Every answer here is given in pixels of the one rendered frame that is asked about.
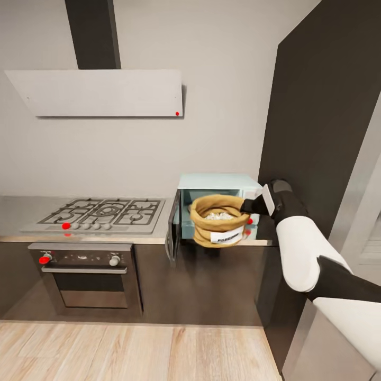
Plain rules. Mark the microwave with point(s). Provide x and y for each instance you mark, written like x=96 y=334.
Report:
x=194 y=186

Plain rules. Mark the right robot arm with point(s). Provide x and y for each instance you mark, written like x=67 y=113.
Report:
x=314 y=268

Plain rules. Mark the range hood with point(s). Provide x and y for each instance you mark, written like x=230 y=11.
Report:
x=99 y=86

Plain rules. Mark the fridge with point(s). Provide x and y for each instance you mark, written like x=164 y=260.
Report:
x=323 y=136

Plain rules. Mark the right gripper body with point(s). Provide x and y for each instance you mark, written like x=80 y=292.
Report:
x=253 y=207

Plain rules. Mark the popcorn bag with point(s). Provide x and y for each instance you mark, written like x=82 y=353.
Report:
x=218 y=233

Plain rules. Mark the oven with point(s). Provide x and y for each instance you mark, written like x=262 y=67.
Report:
x=90 y=279

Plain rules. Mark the burner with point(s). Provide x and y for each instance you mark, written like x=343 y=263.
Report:
x=101 y=215

